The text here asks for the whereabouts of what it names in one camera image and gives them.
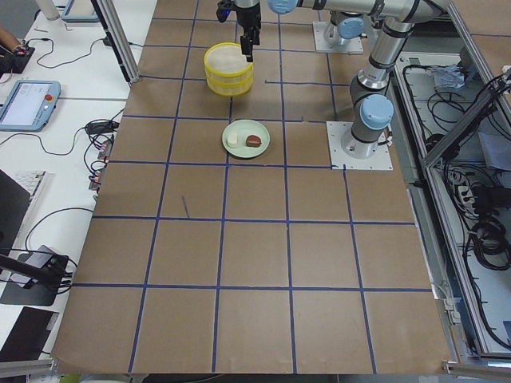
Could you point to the yellow steamer layer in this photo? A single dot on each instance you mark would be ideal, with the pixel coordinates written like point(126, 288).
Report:
point(226, 61)
point(227, 88)

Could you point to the white bun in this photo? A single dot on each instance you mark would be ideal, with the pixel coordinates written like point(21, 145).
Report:
point(232, 140)

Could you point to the brown bun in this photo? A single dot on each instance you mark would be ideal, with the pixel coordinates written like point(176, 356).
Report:
point(253, 141)

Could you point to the light green plate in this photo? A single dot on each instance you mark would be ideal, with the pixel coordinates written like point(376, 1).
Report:
point(244, 128)

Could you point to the blue teach pendant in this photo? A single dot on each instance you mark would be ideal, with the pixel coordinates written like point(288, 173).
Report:
point(29, 105)
point(79, 11)

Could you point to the black power adapter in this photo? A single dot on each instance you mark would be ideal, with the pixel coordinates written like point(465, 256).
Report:
point(101, 127)

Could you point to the white keyboard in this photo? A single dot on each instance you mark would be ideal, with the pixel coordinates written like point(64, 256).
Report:
point(32, 181)

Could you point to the black laptop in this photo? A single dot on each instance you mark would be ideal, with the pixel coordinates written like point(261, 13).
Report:
point(15, 201)

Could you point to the black notebook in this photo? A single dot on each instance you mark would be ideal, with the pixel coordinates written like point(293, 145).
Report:
point(28, 337)

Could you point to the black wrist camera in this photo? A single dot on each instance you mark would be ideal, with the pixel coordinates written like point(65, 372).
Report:
point(224, 8)

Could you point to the aluminium frame post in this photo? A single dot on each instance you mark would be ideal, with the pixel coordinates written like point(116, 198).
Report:
point(119, 41)

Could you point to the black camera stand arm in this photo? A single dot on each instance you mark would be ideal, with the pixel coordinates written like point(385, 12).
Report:
point(49, 276)

